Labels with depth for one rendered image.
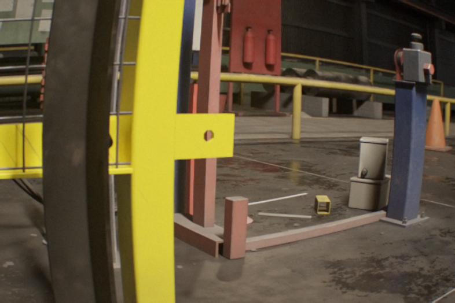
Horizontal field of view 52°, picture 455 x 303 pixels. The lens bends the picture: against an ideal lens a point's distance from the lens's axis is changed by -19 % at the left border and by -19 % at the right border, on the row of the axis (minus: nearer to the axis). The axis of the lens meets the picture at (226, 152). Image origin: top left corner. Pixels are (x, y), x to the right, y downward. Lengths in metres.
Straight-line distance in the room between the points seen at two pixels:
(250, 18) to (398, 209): 6.34
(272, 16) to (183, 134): 7.75
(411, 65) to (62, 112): 1.71
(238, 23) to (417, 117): 6.16
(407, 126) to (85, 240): 1.69
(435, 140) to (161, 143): 4.54
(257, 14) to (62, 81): 7.85
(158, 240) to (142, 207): 0.04
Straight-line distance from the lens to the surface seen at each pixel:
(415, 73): 1.97
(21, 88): 9.57
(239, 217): 1.52
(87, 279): 0.40
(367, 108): 10.03
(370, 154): 2.23
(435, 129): 5.04
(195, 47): 2.02
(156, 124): 0.57
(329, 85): 5.22
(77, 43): 0.37
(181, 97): 1.83
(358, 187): 2.23
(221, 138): 0.67
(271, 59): 8.11
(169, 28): 0.57
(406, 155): 1.99
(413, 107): 1.97
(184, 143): 0.64
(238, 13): 7.98
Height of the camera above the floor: 0.48
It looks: 7 degrees down
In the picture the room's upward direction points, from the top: 2 degrees clockwise
